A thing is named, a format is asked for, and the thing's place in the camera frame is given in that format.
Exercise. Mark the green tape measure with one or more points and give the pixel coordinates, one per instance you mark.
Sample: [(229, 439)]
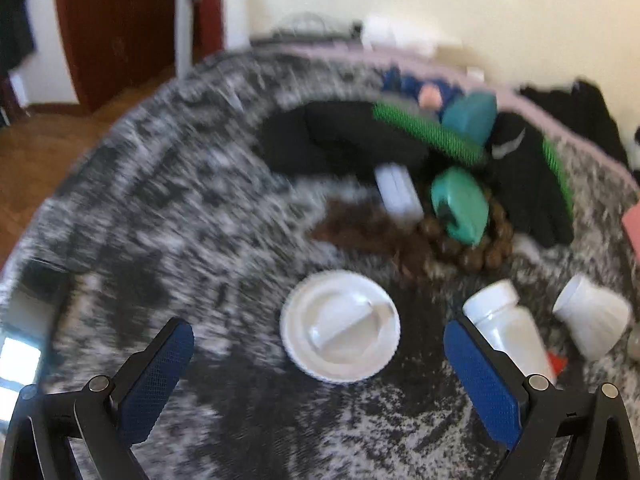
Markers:
[(460, 205)]

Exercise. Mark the black garment on bed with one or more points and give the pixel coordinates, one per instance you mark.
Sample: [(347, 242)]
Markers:
[(581, 108)]

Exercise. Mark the white round jar lid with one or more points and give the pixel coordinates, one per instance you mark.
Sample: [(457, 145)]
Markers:
[(339, 327)]

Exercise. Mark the dark red wooden door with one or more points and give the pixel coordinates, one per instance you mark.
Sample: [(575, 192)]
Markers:
[(111, 45)]

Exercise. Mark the black white speckled blanket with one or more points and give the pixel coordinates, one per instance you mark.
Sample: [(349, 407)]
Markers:
[(175, 214)]

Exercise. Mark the white paper cup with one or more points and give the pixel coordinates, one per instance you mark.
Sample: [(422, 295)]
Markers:
[(595, 316)]

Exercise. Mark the white pill bottle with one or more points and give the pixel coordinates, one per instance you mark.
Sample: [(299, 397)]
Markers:
[(509, 327)]

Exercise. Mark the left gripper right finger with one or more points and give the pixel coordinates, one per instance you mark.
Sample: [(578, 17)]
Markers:
[(527, 414)]

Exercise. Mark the black green glove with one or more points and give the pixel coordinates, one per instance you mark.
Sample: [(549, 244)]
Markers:
[(529, 181), (353, 138)]

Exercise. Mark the blue toy figure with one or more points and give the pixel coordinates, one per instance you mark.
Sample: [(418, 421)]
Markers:
[(433, 93)]

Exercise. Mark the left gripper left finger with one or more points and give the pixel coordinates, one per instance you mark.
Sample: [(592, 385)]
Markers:
[(110, 414)]

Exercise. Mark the dark hanging coat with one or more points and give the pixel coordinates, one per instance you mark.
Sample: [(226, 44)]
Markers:
[(17, 41)]

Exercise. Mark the pink storage box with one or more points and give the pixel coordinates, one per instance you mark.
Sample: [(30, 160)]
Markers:
[(631, 225)]

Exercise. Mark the black power strip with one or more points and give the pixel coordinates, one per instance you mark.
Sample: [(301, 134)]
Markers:
[(322, 35)]

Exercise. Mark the teal glasses case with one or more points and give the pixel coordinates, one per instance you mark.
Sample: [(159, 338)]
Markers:
[(472, 116)]

